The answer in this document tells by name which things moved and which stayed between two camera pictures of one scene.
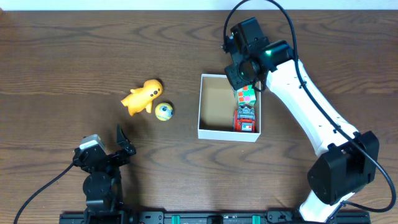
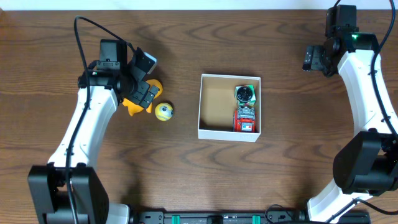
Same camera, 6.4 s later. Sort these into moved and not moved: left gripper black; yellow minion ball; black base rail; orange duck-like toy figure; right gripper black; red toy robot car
Moved: right gripper black; left gripper black
Not moved: yellow minion ball; red toy robot car; black base rail; orange duck-like toy figure
